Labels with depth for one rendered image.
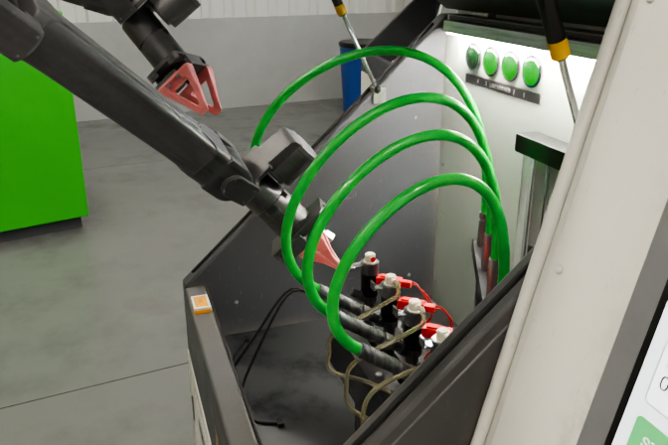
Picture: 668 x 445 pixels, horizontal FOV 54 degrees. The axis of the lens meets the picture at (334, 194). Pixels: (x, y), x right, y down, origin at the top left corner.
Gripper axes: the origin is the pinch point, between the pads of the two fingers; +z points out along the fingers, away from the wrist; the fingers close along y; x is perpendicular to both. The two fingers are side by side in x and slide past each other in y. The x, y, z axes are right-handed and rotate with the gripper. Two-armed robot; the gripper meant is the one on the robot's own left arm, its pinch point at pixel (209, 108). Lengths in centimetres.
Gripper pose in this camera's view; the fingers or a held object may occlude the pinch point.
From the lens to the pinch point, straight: 109.8
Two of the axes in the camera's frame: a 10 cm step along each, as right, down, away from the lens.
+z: 6.3, 7.7, -0.9
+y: 2.6, -1.0, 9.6
